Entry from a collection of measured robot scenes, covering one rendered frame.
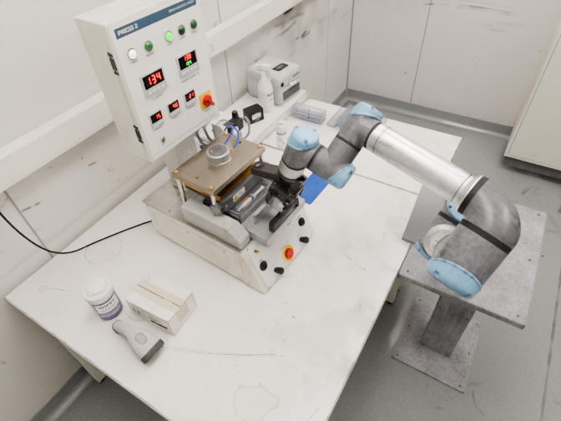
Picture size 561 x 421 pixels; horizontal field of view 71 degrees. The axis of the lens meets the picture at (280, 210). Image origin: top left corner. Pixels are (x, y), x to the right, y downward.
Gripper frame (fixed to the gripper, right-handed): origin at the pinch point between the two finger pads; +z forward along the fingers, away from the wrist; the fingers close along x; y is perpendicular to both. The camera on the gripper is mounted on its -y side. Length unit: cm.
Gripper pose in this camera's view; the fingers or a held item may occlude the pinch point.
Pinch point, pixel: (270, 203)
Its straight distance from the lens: 129.7
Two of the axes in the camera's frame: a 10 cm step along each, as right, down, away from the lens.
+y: 7.9, 5.9, -1.6
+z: -2.4, 5.4, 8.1
